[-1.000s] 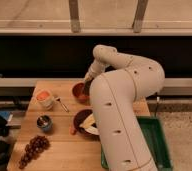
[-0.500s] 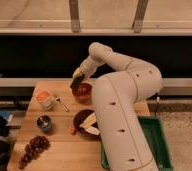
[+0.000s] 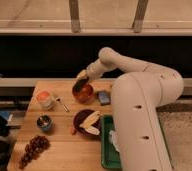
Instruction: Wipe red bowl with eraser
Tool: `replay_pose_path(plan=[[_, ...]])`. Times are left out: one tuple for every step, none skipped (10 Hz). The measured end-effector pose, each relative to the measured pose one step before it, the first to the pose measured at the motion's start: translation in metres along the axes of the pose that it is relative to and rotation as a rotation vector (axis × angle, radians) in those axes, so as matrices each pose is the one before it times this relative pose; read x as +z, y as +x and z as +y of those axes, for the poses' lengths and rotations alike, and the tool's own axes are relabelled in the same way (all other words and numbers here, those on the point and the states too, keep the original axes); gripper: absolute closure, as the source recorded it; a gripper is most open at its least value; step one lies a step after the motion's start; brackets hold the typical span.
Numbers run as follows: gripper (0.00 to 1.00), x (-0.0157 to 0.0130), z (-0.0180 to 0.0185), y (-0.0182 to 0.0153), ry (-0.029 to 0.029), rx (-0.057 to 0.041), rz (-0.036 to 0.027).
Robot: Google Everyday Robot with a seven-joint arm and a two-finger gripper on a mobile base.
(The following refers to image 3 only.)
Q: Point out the small orange carrot piece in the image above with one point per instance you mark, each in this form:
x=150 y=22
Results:
x=73 y=131

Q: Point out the white cup with orange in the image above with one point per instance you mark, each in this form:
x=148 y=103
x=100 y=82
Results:
x=45 y=99

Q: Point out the corn cob upper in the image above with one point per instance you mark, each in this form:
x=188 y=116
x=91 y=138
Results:
x=90 y=120

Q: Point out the metal spoon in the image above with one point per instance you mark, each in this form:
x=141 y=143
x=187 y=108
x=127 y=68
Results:
x=58 y=99

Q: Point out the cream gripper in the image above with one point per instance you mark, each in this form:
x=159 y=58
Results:
x=84 y=76

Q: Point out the blue sponge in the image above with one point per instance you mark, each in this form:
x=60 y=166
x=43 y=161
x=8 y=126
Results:
x=104 y=98

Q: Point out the bunch of purple grapes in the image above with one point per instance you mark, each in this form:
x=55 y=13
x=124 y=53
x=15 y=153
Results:
x=33 y=149

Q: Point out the red bowl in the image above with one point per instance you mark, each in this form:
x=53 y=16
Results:
x=84 y=95

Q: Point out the corn cob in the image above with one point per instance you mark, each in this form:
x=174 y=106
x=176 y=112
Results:
x=90 y=120
x=92 y=130

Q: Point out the white crumpled cloth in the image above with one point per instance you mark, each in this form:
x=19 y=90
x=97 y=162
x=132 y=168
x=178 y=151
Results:
x=113 y=140

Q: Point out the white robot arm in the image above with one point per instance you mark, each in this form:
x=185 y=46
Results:
x=135 y=95

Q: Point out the corn cob lower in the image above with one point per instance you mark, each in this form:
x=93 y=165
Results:
x=92 y=130

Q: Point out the green tray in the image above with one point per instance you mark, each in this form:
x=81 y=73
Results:
x=110 y=158

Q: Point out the dark maroon plate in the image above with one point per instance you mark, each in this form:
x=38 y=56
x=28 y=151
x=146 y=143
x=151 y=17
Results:
x=79 y=118

